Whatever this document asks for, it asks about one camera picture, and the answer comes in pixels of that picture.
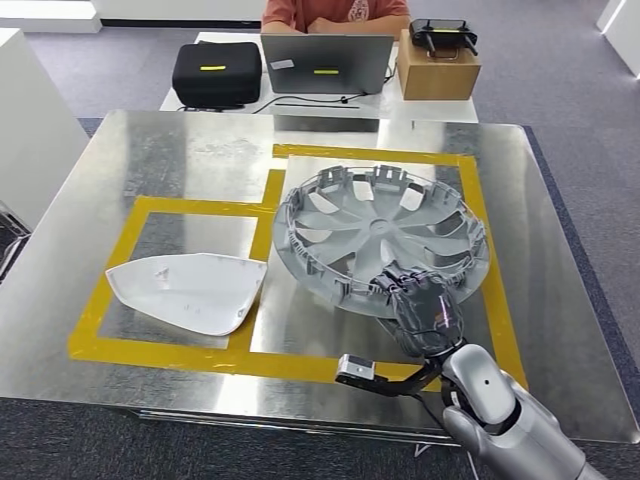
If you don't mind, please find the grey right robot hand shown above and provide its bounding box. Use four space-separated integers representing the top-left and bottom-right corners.
372 261 465 362

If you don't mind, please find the silver plastic wheel hubcap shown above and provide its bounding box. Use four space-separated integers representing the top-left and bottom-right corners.
272 164 492 321

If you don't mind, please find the steel top workbench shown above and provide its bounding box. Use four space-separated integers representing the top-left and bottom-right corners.
0 109 640 446

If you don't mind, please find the yellow tape on workbench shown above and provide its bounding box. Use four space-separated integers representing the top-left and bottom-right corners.
67 142 530 393

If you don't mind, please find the brown cardboard box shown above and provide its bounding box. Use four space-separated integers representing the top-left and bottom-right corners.
396 44 482 102

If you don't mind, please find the grey laptop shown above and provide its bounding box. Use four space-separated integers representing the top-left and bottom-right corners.
260 33 396 97

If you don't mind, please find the black controller with antennas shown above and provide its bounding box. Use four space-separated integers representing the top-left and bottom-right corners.
408 18 479 58

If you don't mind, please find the white car mirror cover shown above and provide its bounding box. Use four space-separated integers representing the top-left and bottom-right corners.
105 252 269 338

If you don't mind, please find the person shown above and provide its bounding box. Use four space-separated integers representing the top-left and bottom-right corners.
260 0 412 41

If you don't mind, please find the black case yellow label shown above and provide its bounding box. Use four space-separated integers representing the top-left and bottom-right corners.
171 40 263 111

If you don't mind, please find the white cabinet block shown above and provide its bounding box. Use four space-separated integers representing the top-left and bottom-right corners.
0 29 91 231

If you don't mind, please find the white low platform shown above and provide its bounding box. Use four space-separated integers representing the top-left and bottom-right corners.
0 0 103 34

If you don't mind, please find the black desk cable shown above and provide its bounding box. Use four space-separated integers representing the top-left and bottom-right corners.
252 62 398 115

